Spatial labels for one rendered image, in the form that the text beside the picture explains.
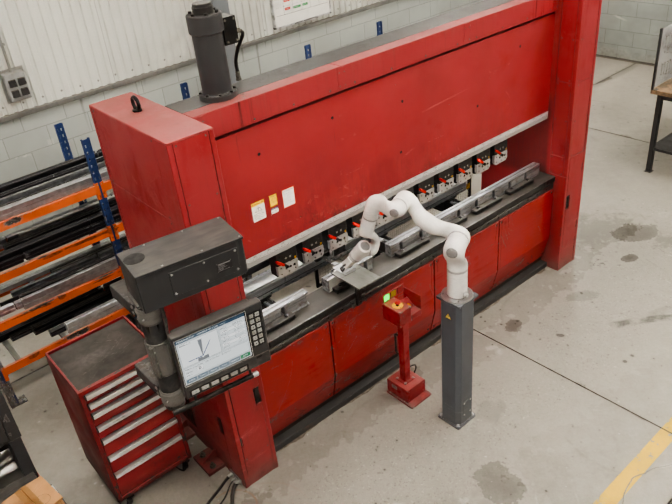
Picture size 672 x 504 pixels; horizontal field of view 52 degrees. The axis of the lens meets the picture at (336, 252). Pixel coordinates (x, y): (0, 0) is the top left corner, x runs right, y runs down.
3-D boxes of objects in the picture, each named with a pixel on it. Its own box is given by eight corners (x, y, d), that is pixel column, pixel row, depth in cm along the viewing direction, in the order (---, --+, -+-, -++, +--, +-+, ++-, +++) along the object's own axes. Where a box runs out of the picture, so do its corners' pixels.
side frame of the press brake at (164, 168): (246, 489, 430) (166, 144, 309) (178, 418, 487) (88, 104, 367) (279, 466, 443) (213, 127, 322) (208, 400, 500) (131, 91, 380)
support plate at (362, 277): (359, 290, 428) (359, 288, 428) (331, 274, 446) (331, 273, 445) (380, 278, 438) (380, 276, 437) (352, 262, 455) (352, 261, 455)
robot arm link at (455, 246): (470, 264, 406) (470, 229, 393) (462, 282, 392) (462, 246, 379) (449, 261, 411) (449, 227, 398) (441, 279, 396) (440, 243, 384)
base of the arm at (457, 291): (480, 293, 412) (480, 267, 402) (459, 308, 402) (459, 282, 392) (455, 282, 425) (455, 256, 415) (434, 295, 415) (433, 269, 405)
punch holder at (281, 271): (279, 279, 413) (275, 255, 405) (271, 273, 419) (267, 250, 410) (299, 268, 421) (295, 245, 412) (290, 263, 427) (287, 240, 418)
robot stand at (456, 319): (476, 415, 465) (478, 294, 412) (458, 430, 455) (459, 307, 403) (455, 402, 477) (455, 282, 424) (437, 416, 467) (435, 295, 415)
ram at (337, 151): (224, 280, 387) (196, 147, 345) (217, 275, 392) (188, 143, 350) (547, 118, 542) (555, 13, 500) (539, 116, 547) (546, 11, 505)
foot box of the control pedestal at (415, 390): (412, 409, 475) (411, 396, 469) (386, 391, 492) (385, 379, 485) (432, 394, 486) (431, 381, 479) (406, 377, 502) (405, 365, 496)
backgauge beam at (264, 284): (228, 318, 434) (225, 305, 428) (216, 309, 443) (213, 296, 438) (470, 188, 553) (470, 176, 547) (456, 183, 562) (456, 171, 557)
